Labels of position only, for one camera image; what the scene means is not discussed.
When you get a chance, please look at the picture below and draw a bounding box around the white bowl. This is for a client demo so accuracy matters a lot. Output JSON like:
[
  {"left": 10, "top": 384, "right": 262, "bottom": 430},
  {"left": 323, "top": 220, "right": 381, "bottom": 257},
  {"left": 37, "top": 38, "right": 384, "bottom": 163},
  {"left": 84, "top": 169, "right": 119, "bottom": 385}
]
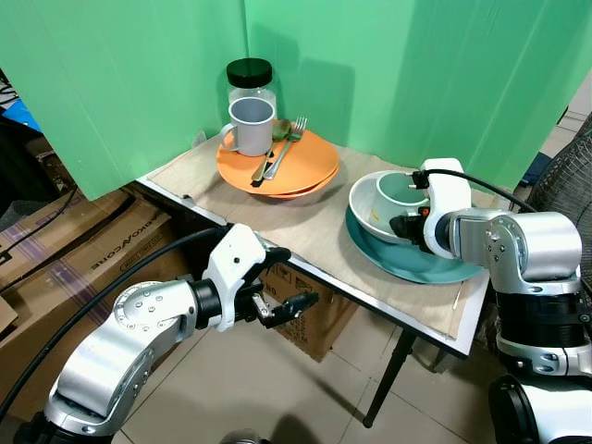
[{"left": 349, "top": 170, "right": 436, "bottom": 247}]

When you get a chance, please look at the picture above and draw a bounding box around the small cardboard box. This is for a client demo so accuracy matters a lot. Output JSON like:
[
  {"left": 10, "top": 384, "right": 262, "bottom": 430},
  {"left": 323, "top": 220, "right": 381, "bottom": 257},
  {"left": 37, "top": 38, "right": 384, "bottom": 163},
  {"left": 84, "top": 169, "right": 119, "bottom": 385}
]
[{"left": 262, "top": 263, "right": 363, "bottom": 363}]

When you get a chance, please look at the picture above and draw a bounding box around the teal plate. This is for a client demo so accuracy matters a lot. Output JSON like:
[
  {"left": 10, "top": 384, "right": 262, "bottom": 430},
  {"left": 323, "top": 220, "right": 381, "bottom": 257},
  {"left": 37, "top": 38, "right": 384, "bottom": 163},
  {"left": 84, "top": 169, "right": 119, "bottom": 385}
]
[{"left": 345, "top": 205, "right": 487, "bottom": 285}]

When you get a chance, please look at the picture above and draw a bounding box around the teal cup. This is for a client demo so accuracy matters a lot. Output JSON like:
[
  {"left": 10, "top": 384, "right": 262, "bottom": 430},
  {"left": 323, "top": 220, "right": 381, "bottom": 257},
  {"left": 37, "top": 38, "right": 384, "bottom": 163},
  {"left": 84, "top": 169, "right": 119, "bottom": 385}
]
[{"left": 376, "top": 173, "right": 429, "bottom": 223}]

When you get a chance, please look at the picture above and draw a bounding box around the orange plate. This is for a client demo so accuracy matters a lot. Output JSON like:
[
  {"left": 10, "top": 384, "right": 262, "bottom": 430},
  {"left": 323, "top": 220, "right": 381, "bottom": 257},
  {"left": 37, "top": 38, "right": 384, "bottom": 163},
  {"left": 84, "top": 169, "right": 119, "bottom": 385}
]
[{"left": 216, "top": 127, "right": 340, "bottom": 199}]

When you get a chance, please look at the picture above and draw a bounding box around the silver fork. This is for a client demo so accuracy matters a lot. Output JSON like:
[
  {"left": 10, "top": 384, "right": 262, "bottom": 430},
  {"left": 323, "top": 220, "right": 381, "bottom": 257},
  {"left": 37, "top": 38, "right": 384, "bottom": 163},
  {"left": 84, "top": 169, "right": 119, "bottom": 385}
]
[{"left": 263, "top": 117, "right": 309, "bottom": 182}]

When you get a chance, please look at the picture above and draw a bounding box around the black table leg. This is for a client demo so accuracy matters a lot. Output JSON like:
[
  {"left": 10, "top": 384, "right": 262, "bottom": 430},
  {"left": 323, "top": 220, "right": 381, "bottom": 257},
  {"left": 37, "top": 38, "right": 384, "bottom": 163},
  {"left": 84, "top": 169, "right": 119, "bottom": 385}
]
[{"left": 364, "top": 327, "right": 418, "bottom": 429}]

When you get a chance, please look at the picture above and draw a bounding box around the dark green spoon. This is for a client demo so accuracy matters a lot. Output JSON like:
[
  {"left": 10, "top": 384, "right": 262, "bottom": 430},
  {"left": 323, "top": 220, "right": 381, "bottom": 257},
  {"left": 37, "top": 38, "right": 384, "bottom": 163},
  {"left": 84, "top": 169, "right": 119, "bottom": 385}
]
[{"left": 250, "top": 118, "right": 293, "bottom": 187}]

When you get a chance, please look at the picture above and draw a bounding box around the grey mug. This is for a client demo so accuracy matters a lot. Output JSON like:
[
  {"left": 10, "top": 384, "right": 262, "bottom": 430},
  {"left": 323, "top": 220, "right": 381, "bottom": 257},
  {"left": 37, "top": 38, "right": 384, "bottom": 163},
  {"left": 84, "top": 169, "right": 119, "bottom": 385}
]
[{"left": 219, "top": 96, "right": 277, "bottom": 156}]

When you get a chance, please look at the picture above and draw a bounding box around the green backdrop panel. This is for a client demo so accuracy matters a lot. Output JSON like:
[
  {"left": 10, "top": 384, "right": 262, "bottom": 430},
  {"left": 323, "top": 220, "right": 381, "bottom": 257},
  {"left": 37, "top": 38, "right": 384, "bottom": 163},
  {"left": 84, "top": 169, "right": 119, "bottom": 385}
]
[
  {"left": 242, "top": 0, "right": 592, "bottom": 188},
  {"left": 0, "top": 0, "right": 248, "bottom": 201}
]

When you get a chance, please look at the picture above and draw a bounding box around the black floor fan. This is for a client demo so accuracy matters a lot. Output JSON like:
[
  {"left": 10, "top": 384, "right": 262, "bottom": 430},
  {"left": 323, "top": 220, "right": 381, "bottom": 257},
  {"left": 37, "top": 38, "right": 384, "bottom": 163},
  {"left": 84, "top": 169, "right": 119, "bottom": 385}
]
[{"left": 525, "top": 115, "right": 592, "bottom": 283}]

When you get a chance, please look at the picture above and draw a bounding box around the large printed cardboard box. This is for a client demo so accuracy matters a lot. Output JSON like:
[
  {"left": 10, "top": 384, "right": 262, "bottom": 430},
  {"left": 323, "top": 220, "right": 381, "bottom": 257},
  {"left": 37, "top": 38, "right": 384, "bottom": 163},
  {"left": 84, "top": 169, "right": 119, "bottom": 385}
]
[{"left": 0, "top": 188, "right": 197, "bottom": 371}]

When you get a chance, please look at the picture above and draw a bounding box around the glass jar with black lid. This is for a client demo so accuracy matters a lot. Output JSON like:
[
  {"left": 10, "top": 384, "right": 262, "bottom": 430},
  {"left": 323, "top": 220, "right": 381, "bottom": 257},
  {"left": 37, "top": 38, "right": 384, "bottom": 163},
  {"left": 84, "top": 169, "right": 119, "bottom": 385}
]
[{"left": 227, "top": 57, "right": 278, "bottom": 119}]

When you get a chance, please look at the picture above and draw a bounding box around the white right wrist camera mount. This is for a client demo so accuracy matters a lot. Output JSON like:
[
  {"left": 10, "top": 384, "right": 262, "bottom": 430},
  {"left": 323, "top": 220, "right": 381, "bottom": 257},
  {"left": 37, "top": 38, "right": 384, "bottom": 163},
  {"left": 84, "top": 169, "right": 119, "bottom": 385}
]
[{"left": 420, "top": 158, "right": 475, "bottom": 261}]

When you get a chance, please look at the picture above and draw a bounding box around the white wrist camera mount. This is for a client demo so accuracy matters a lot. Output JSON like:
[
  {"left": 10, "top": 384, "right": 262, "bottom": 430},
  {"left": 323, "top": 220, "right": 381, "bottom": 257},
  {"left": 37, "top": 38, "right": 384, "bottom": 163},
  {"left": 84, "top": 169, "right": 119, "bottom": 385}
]
[
  {"left": 201, "top": 223, "right": 290, "bottom": 333},
  {"left": 420, "top": 158, "right": 475, "bottom": 261}
]

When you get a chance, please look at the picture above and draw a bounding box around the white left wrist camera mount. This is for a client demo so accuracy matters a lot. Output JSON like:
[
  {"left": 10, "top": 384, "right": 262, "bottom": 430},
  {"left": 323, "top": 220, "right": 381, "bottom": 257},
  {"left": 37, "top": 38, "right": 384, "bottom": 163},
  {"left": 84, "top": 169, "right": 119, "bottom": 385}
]
[{"left": 201, "top": 223, "right": 290, "bottom": 333}]

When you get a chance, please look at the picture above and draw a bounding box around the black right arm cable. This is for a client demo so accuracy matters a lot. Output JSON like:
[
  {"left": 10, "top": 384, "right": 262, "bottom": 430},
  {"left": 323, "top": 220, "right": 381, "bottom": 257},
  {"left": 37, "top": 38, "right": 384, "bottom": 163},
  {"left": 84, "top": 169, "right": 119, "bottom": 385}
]
[{"left": 424, "top": 167, "right": 542, "bottom": 216}]

